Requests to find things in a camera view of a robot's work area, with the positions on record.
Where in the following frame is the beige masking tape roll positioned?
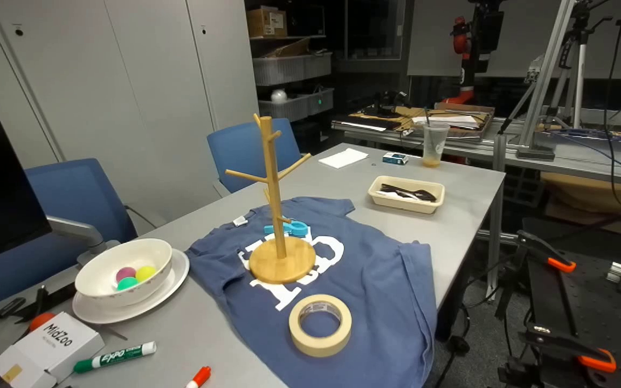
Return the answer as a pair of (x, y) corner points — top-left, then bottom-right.
(287, 293), (354, 358)

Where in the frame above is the blue office chair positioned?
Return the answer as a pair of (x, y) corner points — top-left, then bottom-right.
(0, 158), (135, 299)
(206, 118), (302, 192)

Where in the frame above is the beige rectangular tray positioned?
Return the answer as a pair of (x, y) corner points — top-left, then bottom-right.
(369, 175), (447, 214)

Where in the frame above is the aluminium frame post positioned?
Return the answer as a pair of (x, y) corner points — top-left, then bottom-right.
(515, 0), (575, 159)

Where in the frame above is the wooden mug tree stand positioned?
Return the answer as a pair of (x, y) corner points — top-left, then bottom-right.
(227, 117), (315, 285)

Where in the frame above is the clear plastic cup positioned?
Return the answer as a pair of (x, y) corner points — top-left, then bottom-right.
(423, 125), (448, 168)

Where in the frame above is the orange black clamp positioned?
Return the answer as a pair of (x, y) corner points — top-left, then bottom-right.
(521, 323), (619, 376)
(519, 231), (575, 275)

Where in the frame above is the white bowl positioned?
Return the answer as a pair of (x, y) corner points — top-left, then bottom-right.
(75, 240), (174, 303)

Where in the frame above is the blue printed t-shirt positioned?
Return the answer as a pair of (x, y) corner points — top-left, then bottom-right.
(187, 197), (438, 388)

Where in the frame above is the small blue box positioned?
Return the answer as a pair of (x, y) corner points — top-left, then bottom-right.
(382, 154), (408, 166)

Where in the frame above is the orange black clamp upper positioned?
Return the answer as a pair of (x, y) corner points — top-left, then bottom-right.
(519, 231), (575, 275)

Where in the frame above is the white cardboard box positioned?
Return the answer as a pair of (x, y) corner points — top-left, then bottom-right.
(0, 313), (103, 388)

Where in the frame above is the turquoise plastic clamp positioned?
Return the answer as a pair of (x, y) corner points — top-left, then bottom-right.
(264, 220), (311, 237)

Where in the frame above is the green dry-erase marker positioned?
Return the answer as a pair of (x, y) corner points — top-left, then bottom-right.
(71, 341), (157, 376)

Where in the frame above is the red dry-erase marker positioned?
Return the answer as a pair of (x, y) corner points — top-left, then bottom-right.
(186, 366), (211, 388)

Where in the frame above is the blue office chair far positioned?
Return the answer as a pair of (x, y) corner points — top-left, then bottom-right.
(206, 118), (302, 192)

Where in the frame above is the white paper sheet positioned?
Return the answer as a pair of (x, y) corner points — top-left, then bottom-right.
(319, 146), (366, 168)

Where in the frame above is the blue office chair near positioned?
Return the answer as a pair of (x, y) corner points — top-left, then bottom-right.
(0, 158), (135, 299)

